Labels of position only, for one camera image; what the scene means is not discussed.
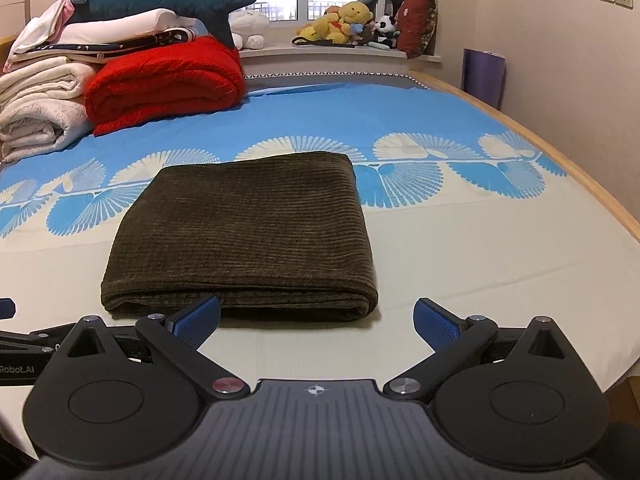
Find red cushion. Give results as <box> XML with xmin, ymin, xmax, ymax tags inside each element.
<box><xmin>396</xmin><ymin>0</ymin><xmax>439</xmax><ymax>60</ymax></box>

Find yellow bear plush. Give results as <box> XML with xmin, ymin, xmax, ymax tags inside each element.
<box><xmin>298</xmin><ymin>2</ymin><xmax>375</xmax><ymax>45</ymax></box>

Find purple rolled mat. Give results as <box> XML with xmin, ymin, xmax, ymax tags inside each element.
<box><xmin>460</xmin><ymin>48</ymin><xmax>507</xmax><ymax>110</ymax></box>

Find red folded blanket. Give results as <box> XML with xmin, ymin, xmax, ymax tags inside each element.
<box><xmin>83</xmin><ymin>36</ymin><xmax>247</xmax><ymax>137</ymax></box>

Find white folded pillow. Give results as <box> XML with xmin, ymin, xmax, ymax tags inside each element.
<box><xmin>59</xmin><ymin>8</ymin><xmax>199</xmax><ymax>44</ymax></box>

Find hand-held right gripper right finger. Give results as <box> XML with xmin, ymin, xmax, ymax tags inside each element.
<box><xmin>382</xmin><ymin>297</ymin><xmax>576</xmax><ymax>402</ymax></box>

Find brown corduroy pants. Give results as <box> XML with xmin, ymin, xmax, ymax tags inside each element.
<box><xmin>100</xmin><ymin>151</ymin><xmax>379</xmax><ymax>323</ymax></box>

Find black strap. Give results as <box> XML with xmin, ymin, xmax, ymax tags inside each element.
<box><xmin>292</xmin><ymin>36</ymin><xmax>359</xmax><ymax>50</ymax></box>

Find pink and white folded cloth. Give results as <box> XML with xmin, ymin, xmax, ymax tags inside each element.
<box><xmin>4</xmin><ymin>0</ymin><xmax>72</xmax><ymax>72</ymax></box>

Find cream folded blanket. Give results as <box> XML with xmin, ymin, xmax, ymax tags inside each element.
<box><xmin>0</xmin><ymin>56</ymin><xmax>99</xmax><ymax>102</ymax></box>

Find navy star-patterned quilt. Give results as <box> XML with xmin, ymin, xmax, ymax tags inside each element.
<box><xmin>9</xmin><ymin>27</ymin><xmax>199</xmax><ymax>66</ymax></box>

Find white window sill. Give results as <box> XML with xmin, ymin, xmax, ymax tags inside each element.
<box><xmin>238</xmin><ymin>41</ymin><xmax>445</xmax><ymax>79</ymax></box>

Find blue patterned bed sheet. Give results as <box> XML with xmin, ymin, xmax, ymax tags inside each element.
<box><xmin>0</xmin><ymin>82</ymin><xmax>635</xmax><ymax>461</ymax></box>

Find panda plush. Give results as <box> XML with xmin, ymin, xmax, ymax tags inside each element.
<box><xmin>374</xmin><ymin>15</ymin><xmax>400</xmax><ymax>44</ymax></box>

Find white fleece blanket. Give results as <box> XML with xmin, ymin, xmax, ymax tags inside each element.
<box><xmin>0</xmin><ymin>94</ymin><xmax>94</xmax><ymax>164</ymax></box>

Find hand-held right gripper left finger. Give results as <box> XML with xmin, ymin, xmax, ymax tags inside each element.
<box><xmin>47</xmin><ymin>294</ymin><xmax>252</xmax><ymax>403</ymax></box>

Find blue and brown plush toy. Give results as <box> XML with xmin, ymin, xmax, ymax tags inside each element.
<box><xmin>349</xmin><ymin>22</ymin><xmax>381</xmax><ymax>46</ymax></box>

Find white seal plush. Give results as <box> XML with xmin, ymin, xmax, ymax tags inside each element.
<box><xmin>228</xmin><ymin>10</ymin><xmax>271</xmax><ymax>51</ymax></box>

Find teal shark plush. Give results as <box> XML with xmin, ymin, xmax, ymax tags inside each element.
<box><xmin>69</xmin><ymin>0</ymin><xmax>258</xmax><ymax>51</ymax></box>

